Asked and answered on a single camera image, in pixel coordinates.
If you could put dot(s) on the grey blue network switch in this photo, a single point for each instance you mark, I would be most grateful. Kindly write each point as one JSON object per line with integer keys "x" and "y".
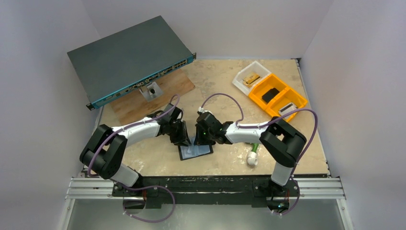
{"x": 125, "y": 61}

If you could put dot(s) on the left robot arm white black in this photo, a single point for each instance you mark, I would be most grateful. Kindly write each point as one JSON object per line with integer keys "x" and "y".
{"x": 104, "y": 152}

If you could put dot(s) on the green white pipe fitting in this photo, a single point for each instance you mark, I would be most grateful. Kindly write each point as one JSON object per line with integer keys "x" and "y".
{"x": 252, "y": 156}

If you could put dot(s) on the black card in yellow bin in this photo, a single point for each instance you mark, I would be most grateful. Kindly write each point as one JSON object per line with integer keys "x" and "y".
{"x": 270, "y": 94}

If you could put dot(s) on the gold striped card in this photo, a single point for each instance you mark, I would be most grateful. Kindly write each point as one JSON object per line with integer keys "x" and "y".
{"x": 253, "y": 73}

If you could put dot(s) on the gold card in white bin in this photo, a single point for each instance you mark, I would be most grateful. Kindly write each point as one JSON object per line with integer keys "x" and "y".
{"x": 250, "y": 80}

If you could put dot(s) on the small metal bracket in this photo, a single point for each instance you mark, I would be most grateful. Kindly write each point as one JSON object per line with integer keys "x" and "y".
{"x": 151, "y": 91}

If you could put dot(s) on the yellow plastic bin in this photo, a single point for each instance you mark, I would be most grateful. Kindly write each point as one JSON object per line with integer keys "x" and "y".
{"x": 287, "y": 95}

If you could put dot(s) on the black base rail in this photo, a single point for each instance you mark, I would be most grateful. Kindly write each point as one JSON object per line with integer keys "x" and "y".
{"x": 253, "y": 190}

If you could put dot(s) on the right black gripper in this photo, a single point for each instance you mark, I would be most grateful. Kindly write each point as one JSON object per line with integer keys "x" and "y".
{"x": 199, "y": 132}

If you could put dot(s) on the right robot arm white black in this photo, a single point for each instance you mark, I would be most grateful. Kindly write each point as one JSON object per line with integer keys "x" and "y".
{"x": 283, "y": 142}

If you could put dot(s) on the wooden board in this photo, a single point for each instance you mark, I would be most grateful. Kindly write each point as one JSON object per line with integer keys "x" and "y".
{"x": 135, "y": 105}

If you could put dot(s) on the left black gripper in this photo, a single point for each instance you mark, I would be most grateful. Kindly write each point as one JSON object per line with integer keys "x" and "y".
{"x": 182, "y": 139}

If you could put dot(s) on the silver card in yellow bin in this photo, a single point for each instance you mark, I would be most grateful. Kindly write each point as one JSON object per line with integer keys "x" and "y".
{"x": 287, "y": 108}

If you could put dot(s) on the black leather card holder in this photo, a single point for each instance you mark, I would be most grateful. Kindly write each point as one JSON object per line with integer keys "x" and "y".
{"x": 194, "y": 151}

